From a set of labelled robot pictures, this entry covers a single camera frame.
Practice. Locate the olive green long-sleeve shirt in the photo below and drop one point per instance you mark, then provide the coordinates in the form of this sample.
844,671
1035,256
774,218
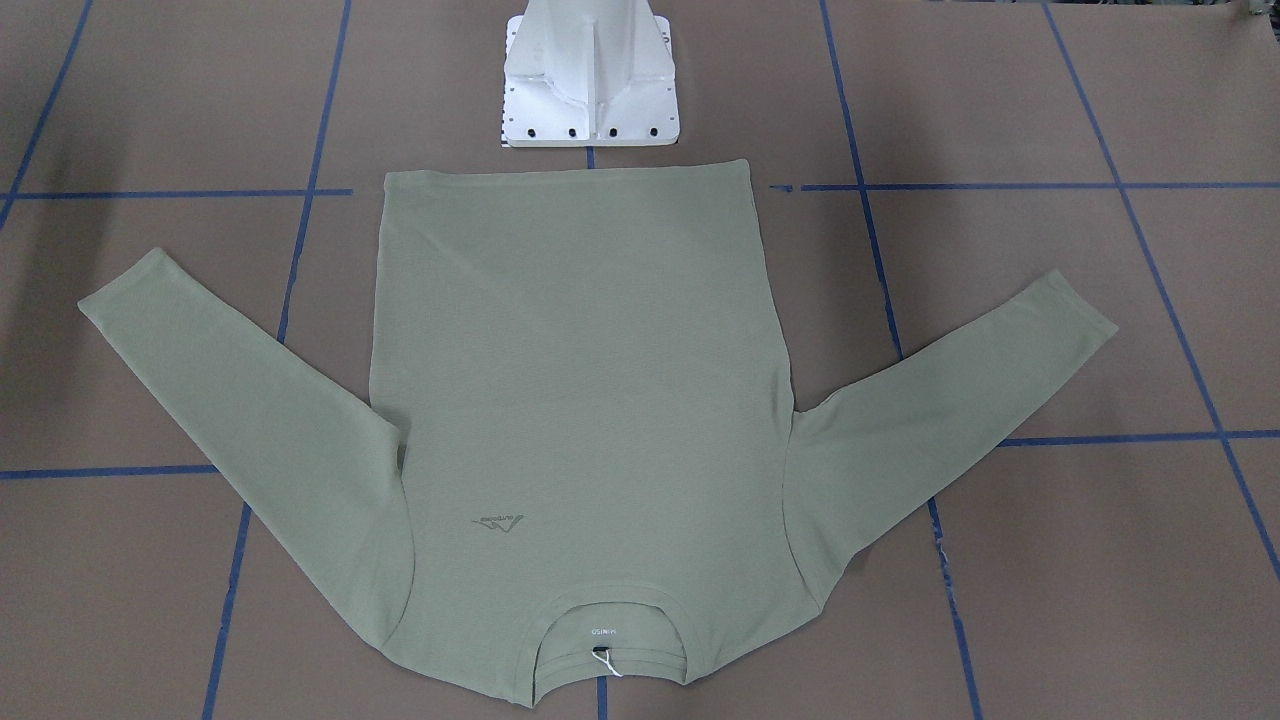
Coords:
581,453

